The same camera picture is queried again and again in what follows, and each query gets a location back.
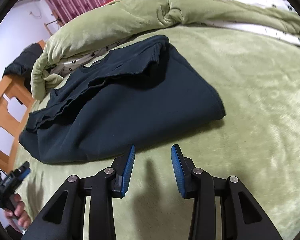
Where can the white flower print quilt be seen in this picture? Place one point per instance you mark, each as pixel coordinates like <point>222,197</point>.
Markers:
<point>262,27</point>

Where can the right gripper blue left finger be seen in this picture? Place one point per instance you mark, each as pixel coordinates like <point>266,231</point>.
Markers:
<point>123,167</point>

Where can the left hand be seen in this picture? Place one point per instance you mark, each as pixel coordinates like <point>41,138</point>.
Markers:
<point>24,220</point>

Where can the dark navy sweatshirt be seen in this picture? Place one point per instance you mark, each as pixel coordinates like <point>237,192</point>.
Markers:
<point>139,94</point>

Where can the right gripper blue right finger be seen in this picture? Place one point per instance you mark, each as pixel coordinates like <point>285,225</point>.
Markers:
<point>182,167</point>

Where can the green plush blanket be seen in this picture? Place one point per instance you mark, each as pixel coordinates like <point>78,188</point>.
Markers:
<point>140,27</point>

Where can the green bed sheet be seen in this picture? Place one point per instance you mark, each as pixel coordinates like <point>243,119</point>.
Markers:
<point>258,140</point>

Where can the black jacket on headboard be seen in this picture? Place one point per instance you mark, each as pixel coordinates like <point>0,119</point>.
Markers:
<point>22,65</point>

